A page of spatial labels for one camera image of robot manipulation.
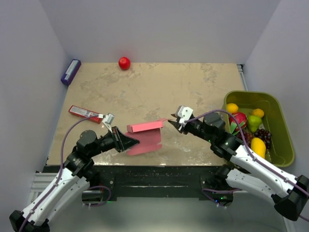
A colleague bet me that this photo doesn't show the green plastic bin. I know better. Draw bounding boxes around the green plastic bin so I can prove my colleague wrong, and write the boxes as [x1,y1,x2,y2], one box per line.
[222,91,295,168]

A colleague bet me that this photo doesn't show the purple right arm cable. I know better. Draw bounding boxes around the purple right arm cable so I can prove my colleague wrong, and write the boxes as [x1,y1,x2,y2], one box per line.
[184,109,309,222]

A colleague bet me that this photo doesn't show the red dragon fruit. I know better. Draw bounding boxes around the red dragon fruit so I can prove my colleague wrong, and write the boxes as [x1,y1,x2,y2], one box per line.
[229,112,247,135]

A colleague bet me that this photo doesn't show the red apple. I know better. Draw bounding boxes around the red apple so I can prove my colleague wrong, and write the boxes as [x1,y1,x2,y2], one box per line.
[118,57,131,70]

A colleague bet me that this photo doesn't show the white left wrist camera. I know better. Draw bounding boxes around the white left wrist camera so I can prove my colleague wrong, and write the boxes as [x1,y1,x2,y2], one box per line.
[102,113,115,132]

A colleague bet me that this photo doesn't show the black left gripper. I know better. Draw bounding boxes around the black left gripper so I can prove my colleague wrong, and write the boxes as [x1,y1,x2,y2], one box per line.
[89,126,140,157]

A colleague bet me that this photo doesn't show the red rectangular carton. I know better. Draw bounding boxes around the red rectangular carton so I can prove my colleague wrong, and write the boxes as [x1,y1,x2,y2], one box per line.
[68,105,103,124]

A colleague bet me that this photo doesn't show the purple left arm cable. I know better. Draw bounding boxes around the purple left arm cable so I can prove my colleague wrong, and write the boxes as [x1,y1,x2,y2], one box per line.
[18,113,107,232]

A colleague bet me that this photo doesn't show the orange fruit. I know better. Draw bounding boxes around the orange fruit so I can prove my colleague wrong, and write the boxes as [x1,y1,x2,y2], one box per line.
[251,108,265,118]

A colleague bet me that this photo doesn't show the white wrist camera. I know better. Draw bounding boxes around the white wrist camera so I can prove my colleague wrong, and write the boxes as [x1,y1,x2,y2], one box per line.
[102,113,115,132]
[175,105,193,126]

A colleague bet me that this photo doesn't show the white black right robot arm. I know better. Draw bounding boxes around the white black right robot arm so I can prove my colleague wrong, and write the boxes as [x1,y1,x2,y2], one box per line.
[169,110,309,221]

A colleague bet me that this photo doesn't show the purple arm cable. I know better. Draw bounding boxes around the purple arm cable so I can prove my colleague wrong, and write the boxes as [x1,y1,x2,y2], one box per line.
[18,113,107,232]
[184,109,309,222]

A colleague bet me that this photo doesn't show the purple rectangular carton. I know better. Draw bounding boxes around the purple rectangular carton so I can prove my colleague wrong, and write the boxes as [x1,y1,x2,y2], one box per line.
[61,59,82,86]

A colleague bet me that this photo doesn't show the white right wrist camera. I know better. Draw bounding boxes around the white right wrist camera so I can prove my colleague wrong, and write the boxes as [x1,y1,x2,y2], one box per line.
[175,105,193,126]

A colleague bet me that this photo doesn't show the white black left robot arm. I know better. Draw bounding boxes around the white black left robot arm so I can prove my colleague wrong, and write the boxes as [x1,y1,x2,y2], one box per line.
[9,127,139,232]

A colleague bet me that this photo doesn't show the green pear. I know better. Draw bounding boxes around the green pear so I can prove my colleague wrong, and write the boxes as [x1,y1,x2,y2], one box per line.
[247,115,262,132]

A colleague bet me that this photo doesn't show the yellow lemon upper left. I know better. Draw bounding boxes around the yellow lemon upper left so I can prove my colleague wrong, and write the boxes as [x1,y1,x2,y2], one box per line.
[226,103,239,114]

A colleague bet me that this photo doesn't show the pink paper box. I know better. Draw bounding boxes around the pink paper box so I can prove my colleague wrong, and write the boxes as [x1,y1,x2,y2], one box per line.
[125,118,167,156]

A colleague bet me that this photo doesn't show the dark purple grapes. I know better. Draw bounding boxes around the dark purple grapes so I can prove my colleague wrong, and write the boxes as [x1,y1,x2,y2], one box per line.
[243,129,272,149]

